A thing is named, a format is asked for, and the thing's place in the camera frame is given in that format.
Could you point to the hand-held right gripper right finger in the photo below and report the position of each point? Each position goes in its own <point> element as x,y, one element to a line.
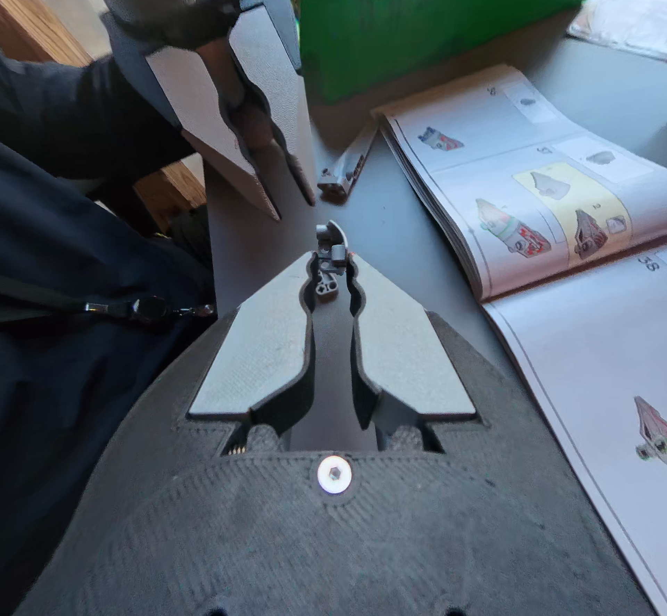
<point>406,350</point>

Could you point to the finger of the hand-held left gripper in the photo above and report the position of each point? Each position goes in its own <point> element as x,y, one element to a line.
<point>271,63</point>
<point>198,105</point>

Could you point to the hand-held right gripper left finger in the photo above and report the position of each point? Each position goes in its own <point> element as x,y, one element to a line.
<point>260,345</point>

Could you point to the small grey lego assembly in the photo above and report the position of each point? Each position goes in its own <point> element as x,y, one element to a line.
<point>331,256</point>

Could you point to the person's left forearm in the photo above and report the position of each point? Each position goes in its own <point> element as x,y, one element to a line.
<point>78,115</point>

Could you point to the long grey lego beam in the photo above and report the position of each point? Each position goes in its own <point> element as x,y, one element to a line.
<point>341,181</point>

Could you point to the lego instruction booklet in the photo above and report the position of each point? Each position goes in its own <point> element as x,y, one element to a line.
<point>573,340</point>

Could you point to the black retractable badge reel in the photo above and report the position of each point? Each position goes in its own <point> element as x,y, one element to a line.
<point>148,308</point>

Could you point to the black bag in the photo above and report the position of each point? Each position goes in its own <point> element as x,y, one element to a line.
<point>193,241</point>

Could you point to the green box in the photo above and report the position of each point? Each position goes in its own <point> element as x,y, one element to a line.
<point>417,16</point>

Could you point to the person's dark blue jacket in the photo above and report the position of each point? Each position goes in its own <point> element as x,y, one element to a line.
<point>78,418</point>

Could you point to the white plastic bag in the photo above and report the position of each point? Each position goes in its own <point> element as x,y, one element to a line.
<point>625,16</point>

